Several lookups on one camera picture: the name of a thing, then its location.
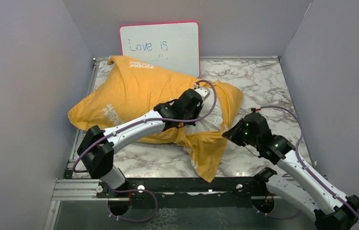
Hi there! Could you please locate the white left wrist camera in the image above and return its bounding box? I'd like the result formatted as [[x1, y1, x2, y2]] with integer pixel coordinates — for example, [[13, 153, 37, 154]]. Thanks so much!
[[194, 83, 211, 101]]

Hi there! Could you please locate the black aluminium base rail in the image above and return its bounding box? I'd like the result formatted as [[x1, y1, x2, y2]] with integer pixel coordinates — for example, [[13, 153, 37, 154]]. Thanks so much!
[[52, 176, 323, 210]]

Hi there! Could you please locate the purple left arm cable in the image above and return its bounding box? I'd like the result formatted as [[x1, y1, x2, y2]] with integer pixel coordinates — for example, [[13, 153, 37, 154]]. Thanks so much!
[[72, 80, 217, 223]]

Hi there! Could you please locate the pink framed whiteboard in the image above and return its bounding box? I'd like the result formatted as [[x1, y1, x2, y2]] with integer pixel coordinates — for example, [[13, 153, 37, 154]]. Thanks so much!
[[119, 21, 201, 78]]

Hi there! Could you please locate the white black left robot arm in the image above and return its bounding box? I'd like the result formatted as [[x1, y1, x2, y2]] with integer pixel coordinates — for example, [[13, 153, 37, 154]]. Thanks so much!
[[73, 87, 210, 197]]

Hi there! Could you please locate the blue yellow Mickey pillowcase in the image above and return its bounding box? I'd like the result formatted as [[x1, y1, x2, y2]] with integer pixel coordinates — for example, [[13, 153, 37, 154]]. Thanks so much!
[[67, 56, 244, 182]]

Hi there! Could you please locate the white pillow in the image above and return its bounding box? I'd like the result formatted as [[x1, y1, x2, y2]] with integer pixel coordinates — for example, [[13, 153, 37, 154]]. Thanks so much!
[[182, 93, 228, 153]]

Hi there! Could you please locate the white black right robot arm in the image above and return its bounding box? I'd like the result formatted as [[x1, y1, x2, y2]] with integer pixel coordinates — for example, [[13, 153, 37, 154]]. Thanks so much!
[[222, 113, 359, 230]]

